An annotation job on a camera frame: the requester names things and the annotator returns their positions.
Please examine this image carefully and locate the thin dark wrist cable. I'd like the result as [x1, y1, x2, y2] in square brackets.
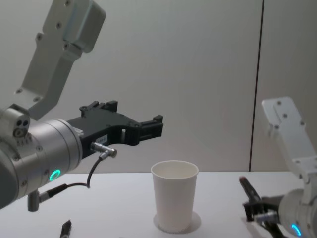
[37, 142, 117, 200]
[255, 211, 283, 238]

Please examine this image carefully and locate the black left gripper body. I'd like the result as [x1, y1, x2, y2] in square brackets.
[66, 100, 141, 161]

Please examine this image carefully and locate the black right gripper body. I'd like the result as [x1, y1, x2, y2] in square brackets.
[242, 195, 285, 222]

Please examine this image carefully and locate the white paper cup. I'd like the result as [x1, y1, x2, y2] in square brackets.
[151, 160, 200, 234]

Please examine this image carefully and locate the white table cloth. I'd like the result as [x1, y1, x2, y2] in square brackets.
[0, 170, 317, 238]

